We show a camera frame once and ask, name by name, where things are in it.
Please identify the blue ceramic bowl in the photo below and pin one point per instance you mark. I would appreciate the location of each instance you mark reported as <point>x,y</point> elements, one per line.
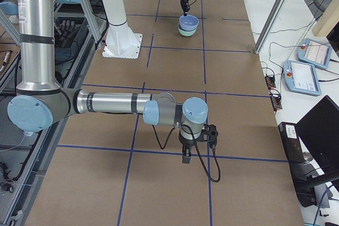
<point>188,22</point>

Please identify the green ceramic bowl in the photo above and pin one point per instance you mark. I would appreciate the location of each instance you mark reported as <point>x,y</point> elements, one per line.
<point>186,33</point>

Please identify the black orange adapter near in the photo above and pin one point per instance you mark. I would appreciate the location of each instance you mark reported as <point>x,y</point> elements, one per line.
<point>275,97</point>

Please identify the black orange adapter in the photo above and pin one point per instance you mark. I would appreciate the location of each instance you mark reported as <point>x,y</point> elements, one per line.
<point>270,81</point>
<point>275,97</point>

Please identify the black orange adapter far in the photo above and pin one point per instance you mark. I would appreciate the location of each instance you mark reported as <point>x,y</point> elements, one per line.
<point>270,81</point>

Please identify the black computer box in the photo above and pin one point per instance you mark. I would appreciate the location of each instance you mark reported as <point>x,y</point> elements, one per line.
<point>299,163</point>

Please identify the near teach pendant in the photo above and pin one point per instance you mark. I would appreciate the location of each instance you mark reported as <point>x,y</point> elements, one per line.
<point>301,77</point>

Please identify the teach pendant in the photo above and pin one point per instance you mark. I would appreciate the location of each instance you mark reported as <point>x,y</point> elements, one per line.
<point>301,77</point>
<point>314,52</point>

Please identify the far teach pendant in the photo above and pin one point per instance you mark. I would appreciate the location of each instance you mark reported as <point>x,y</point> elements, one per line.
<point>314,52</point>

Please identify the black laptop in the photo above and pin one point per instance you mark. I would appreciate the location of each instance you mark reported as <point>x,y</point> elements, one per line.
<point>318,130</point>

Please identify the beige wooden beam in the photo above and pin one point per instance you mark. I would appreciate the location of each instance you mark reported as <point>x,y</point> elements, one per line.
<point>328,20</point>

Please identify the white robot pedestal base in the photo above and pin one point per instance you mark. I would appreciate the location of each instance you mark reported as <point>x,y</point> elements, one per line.
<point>120,41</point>

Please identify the aluminium frame post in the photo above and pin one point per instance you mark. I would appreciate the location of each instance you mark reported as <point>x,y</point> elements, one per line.
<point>272,17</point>

